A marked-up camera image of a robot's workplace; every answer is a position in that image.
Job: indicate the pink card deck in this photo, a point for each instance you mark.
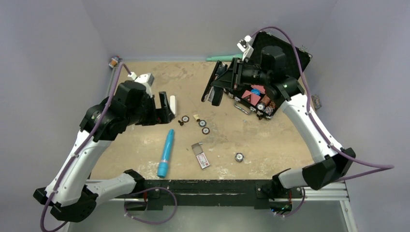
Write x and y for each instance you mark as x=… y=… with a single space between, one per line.
x=260 y=88
x=251 y=97

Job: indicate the blue cylindrical tool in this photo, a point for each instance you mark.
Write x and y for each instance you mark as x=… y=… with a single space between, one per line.
x=166 y=154

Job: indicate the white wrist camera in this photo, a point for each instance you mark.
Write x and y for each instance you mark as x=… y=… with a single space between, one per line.
x=245 y=47
x=146 y=79

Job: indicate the small patterned object right edge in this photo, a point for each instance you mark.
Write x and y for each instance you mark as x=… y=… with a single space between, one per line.
x=316 y=102

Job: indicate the mint green microphone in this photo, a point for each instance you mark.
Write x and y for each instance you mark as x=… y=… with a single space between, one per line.
x=224 y=58

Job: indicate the blue dealer button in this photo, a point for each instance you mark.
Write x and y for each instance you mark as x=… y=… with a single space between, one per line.
x=256 y=92

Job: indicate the aluminium frame rail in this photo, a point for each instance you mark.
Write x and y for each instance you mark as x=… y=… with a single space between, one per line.
x=303 y=189

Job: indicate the staples cardboard box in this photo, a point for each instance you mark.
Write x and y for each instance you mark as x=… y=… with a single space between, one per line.
x=200 y=155

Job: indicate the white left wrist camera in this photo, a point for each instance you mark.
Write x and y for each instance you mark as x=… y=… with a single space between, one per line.
x=146 y=79

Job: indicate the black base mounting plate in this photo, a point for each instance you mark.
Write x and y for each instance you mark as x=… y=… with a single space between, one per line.
x=257 y=193

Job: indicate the teal poker chip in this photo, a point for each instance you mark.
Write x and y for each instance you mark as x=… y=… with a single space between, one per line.
x=202 y=123

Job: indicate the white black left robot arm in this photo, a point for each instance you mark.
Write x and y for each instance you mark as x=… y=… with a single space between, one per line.
x=69 y=197

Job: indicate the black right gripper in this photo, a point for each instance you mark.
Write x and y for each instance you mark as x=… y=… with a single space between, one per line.
x=235 y=71

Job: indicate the pink card deck lower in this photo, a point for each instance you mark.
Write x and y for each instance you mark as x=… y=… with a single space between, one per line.
x=251 y=97

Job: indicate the white stapler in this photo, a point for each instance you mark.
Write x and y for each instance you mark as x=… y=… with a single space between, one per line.
x=172 y=104

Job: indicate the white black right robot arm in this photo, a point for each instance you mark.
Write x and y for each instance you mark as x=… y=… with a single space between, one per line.
x=331 y=160

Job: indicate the pink card deck upper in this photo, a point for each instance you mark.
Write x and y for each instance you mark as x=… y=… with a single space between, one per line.
x=260 y=88

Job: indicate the brown poker chip upper left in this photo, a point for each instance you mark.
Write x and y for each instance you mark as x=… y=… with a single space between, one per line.
x=185 y=119

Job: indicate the small colourful toy figure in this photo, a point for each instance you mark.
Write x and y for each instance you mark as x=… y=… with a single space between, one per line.
x=114 y=61

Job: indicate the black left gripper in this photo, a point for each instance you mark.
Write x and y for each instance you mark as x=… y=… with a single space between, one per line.
x=158 y=116

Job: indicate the black poker chip case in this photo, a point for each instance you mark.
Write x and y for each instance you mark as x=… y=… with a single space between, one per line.
x=288 y=48

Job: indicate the small beige block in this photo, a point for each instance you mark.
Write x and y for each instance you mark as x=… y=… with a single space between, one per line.
x=197 y=118

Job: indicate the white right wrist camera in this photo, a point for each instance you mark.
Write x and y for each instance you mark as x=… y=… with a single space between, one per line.
x=245 y=47

